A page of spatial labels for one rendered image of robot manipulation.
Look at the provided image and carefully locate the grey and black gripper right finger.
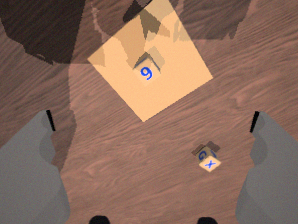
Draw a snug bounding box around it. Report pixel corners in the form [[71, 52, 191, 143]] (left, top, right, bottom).
[[235, 111, 298, 224]]

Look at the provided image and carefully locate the peach mat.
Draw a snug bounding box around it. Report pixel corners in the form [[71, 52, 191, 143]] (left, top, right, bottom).
[[88, 0, 212, 122]]

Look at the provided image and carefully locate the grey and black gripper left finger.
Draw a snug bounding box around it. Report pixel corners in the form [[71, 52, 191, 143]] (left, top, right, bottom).
[[0, 110, 71, 224]]

